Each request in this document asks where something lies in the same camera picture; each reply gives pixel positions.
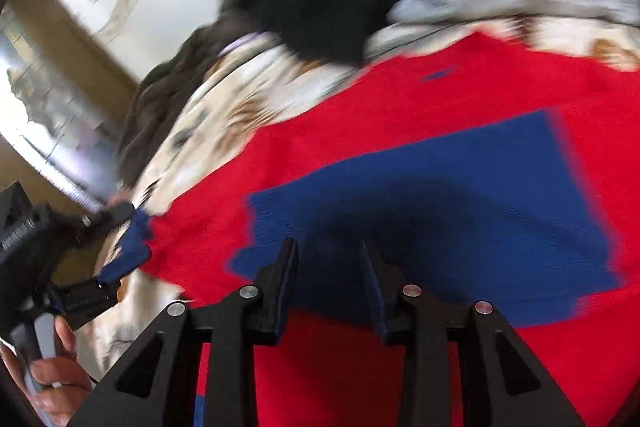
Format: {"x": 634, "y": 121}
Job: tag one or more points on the red and blue sweater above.
{"x": 400, "y": 132}

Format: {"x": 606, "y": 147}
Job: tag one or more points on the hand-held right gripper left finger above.
{"x": 286, "y": 287}

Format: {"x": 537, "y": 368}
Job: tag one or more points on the person's left hand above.
{"x": 60, "y": 382}

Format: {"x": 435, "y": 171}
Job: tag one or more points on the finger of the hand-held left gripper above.
{"x": 82, "y": 299}
{"x": 111, "y": 213}

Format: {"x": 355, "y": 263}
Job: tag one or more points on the brown fuzzy cloth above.
{"x": 160, "y": 107}

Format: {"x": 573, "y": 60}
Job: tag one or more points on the cream leaf print blanket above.
{"x": 225, "y": 107}

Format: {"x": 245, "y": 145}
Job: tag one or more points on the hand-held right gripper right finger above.
{"x": 375, "y": 302}

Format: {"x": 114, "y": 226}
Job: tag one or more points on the window with metal frame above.
{"x": 50, "y": 117}

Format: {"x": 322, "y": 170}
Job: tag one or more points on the lavender cloth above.
{"x": 245, "y": 43}

